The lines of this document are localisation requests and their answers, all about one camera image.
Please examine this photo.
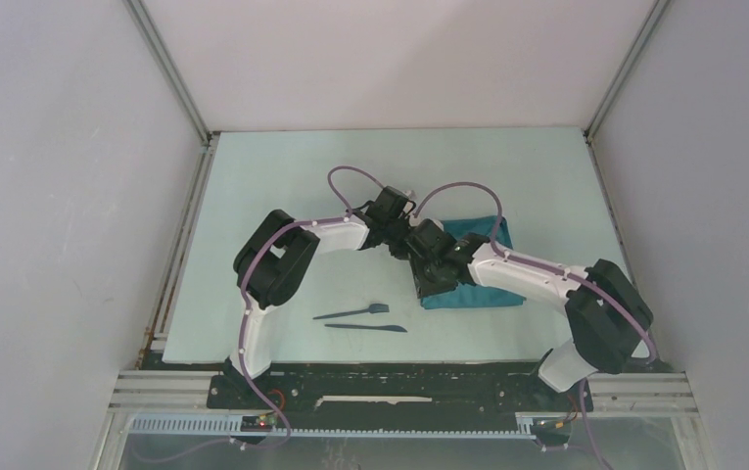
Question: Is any teal cloth napkin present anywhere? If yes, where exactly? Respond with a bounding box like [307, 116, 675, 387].
[420, 215, 526, 309]

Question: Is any aluminium frame extrusion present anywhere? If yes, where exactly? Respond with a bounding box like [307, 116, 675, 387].
[91, 369, 219, 470]

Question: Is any dark plastic knife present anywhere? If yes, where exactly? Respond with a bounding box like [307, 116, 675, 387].
[325, 323, 407, 333]

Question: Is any white slotted cable duct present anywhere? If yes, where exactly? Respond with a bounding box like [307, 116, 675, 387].
[128, 413, 571, 440]

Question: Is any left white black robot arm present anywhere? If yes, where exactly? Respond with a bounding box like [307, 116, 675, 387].
[229, 186, 417, 408]

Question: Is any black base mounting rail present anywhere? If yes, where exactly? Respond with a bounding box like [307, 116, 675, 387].
[207, 362, 593, 431]

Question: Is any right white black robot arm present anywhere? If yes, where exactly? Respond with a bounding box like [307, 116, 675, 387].
[403, 219, 657, 409]

